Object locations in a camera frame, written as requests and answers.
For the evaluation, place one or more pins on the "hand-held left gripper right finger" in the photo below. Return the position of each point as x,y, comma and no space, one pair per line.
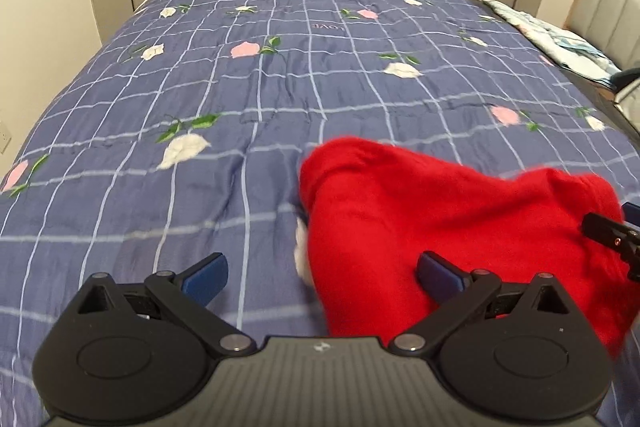
440,278

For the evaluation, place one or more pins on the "grey padded headboard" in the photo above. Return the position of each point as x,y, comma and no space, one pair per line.
607,7

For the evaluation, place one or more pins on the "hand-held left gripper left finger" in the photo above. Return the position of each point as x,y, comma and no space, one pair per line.
207,278

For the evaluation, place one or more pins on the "red pants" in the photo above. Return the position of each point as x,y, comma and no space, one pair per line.
450,207

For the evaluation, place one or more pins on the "blue floral checked quilt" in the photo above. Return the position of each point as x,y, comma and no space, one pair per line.
250,97

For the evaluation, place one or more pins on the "light blue folded blanket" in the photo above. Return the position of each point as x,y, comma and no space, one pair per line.
555,37

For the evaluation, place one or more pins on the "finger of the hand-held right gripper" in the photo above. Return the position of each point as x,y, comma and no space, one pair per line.
607,229

